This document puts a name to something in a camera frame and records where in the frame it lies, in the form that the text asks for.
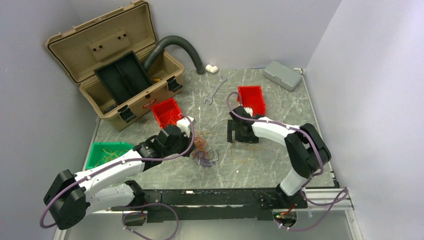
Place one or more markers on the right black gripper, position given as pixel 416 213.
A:
pixel 232 126

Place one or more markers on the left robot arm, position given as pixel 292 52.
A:
pixel 72 196

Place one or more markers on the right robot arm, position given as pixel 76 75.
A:
pixel 308 154

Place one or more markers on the steel open-end wrench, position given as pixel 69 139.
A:
pixel 210 98

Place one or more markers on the red bin right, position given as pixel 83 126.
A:
pixel 252 97

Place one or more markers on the white pipe fitting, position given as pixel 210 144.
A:
pixel 211 69

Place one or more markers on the red bin near toolbox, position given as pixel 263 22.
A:
pixel 166 112

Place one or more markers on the grey plastic case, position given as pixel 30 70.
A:
pixel 281 75

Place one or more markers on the black toolbox tray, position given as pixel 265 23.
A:
pixel 124 78

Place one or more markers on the green plastic bin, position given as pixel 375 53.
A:
pixel 104 152

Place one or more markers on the tan open toolbox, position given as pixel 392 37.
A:
pixel 128 30

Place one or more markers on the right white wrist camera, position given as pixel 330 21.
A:
pixel 249 112

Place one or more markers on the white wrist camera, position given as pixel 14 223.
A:
pixel 186 125
pixel 249 112

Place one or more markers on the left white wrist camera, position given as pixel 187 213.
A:
pixel 186 125

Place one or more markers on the black aluminium base frame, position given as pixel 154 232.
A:
pixel 141 206

